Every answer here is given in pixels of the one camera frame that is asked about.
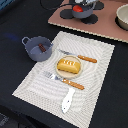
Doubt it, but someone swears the orange toy bread loaf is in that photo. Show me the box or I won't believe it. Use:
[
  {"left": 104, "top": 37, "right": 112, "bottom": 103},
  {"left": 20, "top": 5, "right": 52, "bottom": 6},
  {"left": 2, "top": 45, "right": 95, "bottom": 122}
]
[{"left": 57, "top": 59, "right": 81, "bottom": 74}]

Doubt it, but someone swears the brown toy sausage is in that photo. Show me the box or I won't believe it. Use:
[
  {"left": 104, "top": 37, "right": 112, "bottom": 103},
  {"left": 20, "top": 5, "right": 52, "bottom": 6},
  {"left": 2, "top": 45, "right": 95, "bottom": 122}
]
[{"left": 38, "top": 43, "right": 46, "bottom": 52}]

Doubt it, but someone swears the grey pot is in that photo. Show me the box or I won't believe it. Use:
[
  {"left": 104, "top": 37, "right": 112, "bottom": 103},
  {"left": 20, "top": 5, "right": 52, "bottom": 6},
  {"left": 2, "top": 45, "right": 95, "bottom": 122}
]
[{"left": 22, "top": 36, "right": 53, "bottom": 62}]

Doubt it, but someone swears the grey bowl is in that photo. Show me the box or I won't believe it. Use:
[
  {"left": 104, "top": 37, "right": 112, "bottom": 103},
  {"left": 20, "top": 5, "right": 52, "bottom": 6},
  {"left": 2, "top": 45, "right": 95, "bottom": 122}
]
[{"left": 72, "top": 0, "right": 97, "bottom": 19}]

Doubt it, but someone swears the red toy tomato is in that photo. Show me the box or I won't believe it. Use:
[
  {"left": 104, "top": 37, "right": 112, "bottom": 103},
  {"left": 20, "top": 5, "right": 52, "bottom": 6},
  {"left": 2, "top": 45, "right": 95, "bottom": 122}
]
[{"left": 73, "top": 5, "right": 83, "bottom": 12}]

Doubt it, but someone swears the round wooden plate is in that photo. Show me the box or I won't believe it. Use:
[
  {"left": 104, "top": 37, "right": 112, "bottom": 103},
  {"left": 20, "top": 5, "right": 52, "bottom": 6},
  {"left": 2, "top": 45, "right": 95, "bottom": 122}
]
[{"left": 55, "top": 55, "right": 83, "bottom": 79}]

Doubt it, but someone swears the white woven placemat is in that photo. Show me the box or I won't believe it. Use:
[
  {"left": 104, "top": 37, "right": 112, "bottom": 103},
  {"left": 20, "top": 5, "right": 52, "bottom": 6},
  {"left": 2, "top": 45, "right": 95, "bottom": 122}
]
[{"left": 13, "top": 31, "right": 114, "bottom": 128}]

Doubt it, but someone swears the black stove burner disc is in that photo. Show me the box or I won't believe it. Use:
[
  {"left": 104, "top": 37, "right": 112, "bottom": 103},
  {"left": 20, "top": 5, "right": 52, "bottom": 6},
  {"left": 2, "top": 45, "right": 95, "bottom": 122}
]
[
  {"left": 94, "top": 1, "right": 104, "bottom": 10},
  {"left": 81, "top": 14, "right": 98, "bottom": 24},
  {"left": 60, "top": 9, "right": 73, "bottom": 19}
]

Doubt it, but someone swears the pink tray mat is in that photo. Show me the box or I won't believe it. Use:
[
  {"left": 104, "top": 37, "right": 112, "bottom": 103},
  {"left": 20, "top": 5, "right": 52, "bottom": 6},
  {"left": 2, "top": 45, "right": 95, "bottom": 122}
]
[{"left": 48, "top": 0, "right": 128, "bottom": 43}]

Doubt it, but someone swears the cream bowl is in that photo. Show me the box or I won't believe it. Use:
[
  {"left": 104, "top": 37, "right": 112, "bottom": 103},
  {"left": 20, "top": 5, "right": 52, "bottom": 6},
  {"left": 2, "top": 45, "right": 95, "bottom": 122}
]
[{"left": 116, "top": 4, "right": 128, "bottom": 30}]

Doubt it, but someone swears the wooden handled fork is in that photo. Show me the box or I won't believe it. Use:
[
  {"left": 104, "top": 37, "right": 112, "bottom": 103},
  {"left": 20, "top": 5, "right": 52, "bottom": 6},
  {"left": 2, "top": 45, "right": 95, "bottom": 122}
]
[{"left": 43, "top": 71, "right": 84, "bottom": 90}]

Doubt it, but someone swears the wooden handled knife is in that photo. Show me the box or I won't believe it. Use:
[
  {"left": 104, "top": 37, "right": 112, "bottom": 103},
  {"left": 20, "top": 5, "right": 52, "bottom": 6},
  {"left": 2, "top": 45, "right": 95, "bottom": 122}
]
[{"left": 58, "top": 49, "right": 97, "bottom": 63}]

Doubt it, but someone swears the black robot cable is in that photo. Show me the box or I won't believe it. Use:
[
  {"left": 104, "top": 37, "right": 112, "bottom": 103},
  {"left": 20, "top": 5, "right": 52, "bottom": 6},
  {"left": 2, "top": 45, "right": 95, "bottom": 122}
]
[{"left": 39, "top": 0, "right": 98, "bottom": 12}]

